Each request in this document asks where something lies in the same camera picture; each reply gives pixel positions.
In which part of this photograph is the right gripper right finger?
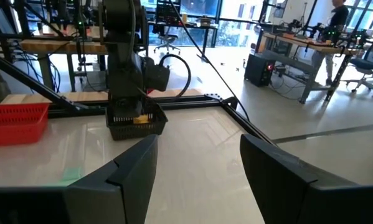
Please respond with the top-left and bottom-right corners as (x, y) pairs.
(239, 133), (373, 224)

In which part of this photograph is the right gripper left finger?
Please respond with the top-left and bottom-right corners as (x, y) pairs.
(0, 133), (159, 224)

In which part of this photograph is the orange cube block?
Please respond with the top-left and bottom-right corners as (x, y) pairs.
(133, 114), (150, 125)

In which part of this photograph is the long teal block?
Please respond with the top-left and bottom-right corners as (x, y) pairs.
(60, 166), (83, 184)

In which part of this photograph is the black plastic basket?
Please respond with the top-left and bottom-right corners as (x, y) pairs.
(105, 98), (169, 141)

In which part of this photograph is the office chair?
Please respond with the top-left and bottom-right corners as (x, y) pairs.
(153, 34), (181, 55)
(342, 30), (373, 96)

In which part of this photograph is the wooden workbench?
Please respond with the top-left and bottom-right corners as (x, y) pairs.
(19, 24), (110, 93)
(262, 32), (361, 104)

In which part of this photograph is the black desk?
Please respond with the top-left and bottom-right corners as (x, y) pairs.
(147, 20), (220, 57)

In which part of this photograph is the red plastic basket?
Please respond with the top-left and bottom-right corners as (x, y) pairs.
(0, 103), (51, 147)

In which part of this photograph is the black computer tower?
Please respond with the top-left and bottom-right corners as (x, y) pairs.
(244, 54), (276, 88)

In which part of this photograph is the person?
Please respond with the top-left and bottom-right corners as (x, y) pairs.
(310, 0), (351, 86)

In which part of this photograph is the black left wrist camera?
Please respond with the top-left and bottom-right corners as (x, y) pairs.
(142, 57), (171, 93)

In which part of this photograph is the left gripper cable loop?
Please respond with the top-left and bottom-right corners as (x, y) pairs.
(159, 54), (192, 99)

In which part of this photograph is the long black left arm cable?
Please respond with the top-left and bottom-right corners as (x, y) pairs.
(168, 0), (251, 123)

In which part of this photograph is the black aluminium table frame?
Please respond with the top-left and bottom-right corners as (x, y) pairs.
(0, 49), (277, 146)

